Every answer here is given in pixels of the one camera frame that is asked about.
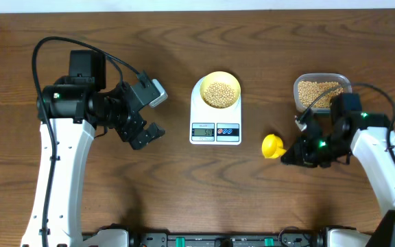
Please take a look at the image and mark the yellow measuring scoop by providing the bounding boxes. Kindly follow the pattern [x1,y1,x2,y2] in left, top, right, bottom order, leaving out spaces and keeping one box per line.
[261,134,286,159]

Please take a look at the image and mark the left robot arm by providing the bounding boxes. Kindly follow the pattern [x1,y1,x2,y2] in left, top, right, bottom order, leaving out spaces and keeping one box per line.
[21,50,167,246]

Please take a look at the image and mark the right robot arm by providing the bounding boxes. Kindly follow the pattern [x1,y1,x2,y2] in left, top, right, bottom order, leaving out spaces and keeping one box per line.
[280,93,395,246]

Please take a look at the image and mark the white digital kitchen scale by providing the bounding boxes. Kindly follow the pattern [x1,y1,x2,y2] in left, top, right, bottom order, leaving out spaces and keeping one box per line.
[189,77,242,145]

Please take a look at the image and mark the soybeans in bowl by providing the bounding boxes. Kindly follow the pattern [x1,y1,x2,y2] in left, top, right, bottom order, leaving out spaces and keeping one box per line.
[203,82,237,108]

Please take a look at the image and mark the pale yellow bowl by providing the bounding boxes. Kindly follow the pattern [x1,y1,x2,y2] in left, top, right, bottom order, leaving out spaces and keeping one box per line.
[200,71,241,107]

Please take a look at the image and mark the clear plastic container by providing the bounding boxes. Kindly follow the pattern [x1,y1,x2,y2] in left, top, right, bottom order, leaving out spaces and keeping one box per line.
[294,73,352,114]

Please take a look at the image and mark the soybeans pile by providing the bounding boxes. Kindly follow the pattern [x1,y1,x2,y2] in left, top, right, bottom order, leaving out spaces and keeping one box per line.
[298,81,344,108]

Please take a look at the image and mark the right black cable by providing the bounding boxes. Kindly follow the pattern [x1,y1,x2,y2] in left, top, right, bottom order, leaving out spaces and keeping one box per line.
[298,82,395,202]

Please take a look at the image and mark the black cable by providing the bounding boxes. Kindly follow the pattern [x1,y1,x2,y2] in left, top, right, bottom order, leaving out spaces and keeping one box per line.
[298,82,395,202]
[31,36,142,247]

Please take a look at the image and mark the left black cable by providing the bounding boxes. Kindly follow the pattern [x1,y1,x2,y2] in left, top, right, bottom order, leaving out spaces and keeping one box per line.
[31,36,142,247]

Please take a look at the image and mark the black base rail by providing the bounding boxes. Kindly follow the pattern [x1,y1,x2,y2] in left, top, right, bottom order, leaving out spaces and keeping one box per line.
[80,223,373,247]

